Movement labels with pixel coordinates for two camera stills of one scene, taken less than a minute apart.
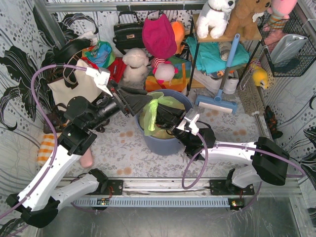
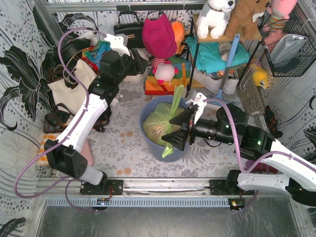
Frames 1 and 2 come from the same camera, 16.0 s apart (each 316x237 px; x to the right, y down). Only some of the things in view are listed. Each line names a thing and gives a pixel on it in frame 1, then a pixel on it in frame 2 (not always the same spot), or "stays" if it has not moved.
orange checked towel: [46, 147] stays
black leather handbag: [129, 35] stays
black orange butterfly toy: [272, 121] stays
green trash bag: [147, 117] stays
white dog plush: [214, 16] stays
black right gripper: [179, 122] to [191, 128]
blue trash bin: [165, 146] to [155, 150]
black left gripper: [121, 100] to [135, 64]
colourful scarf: [99, 56] stays
